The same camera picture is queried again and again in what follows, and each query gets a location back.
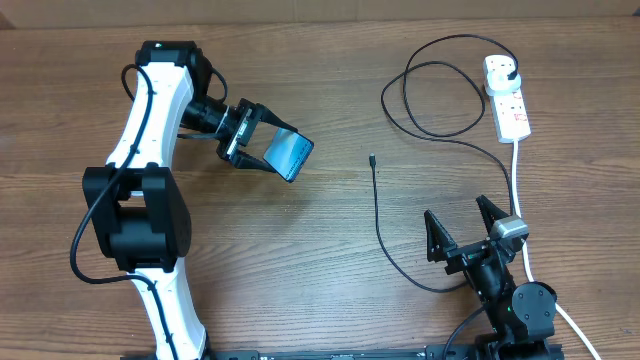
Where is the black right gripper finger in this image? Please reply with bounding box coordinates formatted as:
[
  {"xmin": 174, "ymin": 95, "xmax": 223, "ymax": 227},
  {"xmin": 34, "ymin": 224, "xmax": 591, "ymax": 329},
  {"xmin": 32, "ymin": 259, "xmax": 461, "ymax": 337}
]
[
  {"xmin": 424, "ymin": 210, "xmax": 457, "ymax": 262},
  {"xmin": 476, "ymin": 195, "xmax": 509, "ymax": 233}
]

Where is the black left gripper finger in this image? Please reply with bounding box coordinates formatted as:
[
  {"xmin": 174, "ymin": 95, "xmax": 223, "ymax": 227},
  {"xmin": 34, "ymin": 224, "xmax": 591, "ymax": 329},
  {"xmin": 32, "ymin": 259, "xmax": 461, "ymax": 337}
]
[
  {"xmin": 257, "ymin": 104, "xmax": 298, "ymax": 133},
  {"xmin": 234, "ymin": 151, "xmax": 276, "ymax": 173}
]

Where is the blue Galaxy smartphone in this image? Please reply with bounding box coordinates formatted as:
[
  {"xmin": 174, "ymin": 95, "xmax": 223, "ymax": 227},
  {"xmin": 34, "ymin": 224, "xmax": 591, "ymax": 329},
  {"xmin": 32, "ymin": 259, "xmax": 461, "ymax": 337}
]
[{"xmin": 263, "ymin": 128, "xmax": 314, "ymax": 183}]

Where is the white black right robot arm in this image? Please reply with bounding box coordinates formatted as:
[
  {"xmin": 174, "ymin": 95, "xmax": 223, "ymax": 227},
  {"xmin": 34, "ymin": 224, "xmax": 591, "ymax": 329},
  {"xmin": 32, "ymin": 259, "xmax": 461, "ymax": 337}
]
[{"xmin": 424, "ymin": 195, "xmax": 564, "ymax": 360}]

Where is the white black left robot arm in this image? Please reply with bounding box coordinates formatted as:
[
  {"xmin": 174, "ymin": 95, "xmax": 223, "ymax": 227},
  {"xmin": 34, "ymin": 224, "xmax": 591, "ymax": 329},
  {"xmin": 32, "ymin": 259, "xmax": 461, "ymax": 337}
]
[{"xmin": 70, "ymin": 41, "xmax": 314, "ymax": 359}]

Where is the white charger plug adapter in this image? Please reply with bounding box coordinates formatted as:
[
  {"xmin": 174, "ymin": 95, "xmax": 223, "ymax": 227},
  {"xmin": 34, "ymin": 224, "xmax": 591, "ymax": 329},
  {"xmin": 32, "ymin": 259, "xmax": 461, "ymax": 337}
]
[{"xmin": 485, "ymin": 70, "xmax": 522, "ymax": 96}]

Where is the white power strip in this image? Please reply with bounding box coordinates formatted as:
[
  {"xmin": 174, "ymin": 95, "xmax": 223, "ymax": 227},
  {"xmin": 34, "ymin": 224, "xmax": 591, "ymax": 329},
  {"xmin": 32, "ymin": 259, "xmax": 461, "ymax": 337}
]
[{"xmin": 483, "ymin": 55, "xmax": 531, "ymax": 143}]

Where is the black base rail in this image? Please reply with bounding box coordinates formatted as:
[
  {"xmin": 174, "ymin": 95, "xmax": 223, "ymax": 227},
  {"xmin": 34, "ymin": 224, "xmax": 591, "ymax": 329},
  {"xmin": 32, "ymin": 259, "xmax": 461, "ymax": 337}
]
[{"xmin": 119, "ymin": 343, "xmax": 565, "ymax": 360}]

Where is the white power strip cord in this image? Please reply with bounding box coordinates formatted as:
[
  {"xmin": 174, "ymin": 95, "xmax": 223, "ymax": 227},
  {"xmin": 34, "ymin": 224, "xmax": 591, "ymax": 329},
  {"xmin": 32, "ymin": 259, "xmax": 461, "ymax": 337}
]
[{"xmin": 509, "ymin": 140, "xmax": 604, "ymax": 360}]

